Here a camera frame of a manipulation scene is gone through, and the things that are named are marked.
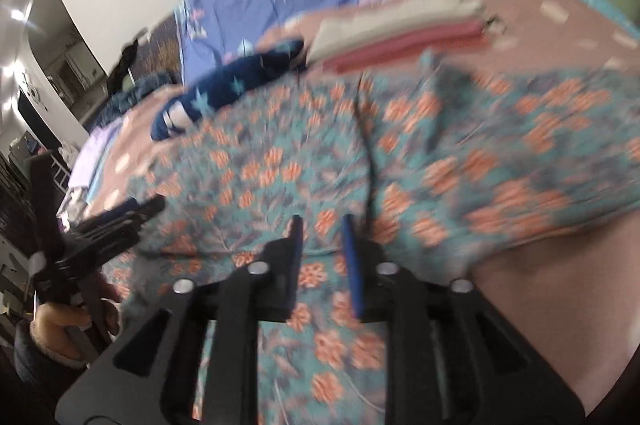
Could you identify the arched doorway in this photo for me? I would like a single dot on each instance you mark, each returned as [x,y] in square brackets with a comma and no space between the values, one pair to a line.
[60,55]

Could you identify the teal cloth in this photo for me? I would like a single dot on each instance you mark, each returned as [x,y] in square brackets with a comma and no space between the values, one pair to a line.
[605,5]

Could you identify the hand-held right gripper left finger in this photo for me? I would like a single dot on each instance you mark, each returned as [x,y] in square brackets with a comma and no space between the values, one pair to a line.
[297,245]

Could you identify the teal floral shorts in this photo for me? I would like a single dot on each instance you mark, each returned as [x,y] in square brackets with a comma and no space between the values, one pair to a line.
[280,165]

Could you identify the pink dotted bedsheet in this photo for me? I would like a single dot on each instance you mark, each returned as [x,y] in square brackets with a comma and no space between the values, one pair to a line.
[550,35]

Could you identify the dark blue clothing pile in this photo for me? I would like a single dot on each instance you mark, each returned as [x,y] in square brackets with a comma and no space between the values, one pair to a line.
[132,97]

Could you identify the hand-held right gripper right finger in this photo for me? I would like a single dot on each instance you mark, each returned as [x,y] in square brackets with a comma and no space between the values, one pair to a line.
[351,255]

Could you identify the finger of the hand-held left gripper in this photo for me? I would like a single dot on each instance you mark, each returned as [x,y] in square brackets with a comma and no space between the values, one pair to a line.
[110,242]
[135,211]

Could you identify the person's left hand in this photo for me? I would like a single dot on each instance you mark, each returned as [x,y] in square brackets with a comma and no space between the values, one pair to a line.
[57,316]

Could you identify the lavender cloth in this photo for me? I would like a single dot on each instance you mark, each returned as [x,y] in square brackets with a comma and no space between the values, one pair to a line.
[92,155]

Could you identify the folded cream cloth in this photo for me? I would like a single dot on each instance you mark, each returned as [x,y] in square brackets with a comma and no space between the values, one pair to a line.
[390,20]

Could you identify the navy star-patterned garment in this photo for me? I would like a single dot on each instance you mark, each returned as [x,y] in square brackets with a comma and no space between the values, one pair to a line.
[225,80]

